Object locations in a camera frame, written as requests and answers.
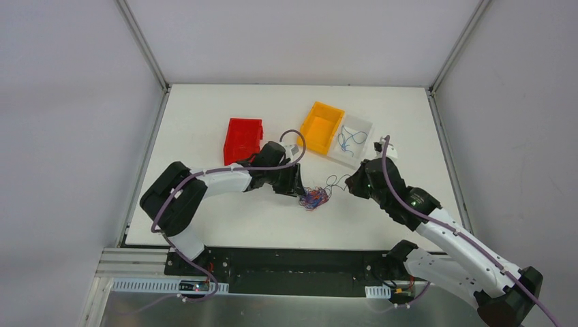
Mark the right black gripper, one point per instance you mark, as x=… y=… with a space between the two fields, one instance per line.
x=356 y=182

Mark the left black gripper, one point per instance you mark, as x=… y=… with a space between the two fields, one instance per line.
x=294 y=181

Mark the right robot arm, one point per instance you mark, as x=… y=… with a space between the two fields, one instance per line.
x=500 y=291

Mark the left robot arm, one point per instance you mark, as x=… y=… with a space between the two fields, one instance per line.
x=175 y=196

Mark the white translucent plastic bin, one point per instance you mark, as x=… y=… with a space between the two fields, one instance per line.
x=351 y=141

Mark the yellow plastic bin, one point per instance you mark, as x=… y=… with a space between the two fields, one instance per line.
x=320 y=126

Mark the red plastic bin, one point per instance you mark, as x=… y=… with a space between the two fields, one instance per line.
x=243 y=138

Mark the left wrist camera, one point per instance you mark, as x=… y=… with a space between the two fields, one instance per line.
x=292 y=151

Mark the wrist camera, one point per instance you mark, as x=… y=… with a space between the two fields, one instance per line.
x=292 y=151
x=382 y=147

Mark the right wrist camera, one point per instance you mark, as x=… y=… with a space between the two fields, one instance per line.
x=382 y=147

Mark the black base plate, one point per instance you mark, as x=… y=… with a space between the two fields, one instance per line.
x=292 y=272

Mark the right white cable duct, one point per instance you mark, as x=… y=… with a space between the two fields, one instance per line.
x=378 y=292

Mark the white cable duct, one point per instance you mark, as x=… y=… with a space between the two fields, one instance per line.
x=378 y=292
x=168 y=286

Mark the left white cable duct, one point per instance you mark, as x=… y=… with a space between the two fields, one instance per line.
x=168 y=286

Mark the right aluminium frame post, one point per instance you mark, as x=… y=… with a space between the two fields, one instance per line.
x=460 y=44

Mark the aluminium frame post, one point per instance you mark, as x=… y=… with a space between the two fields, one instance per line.
x=460 y=44
x=142 y=44

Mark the left aluminium frame post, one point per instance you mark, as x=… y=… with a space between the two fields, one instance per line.
x=142 y=44

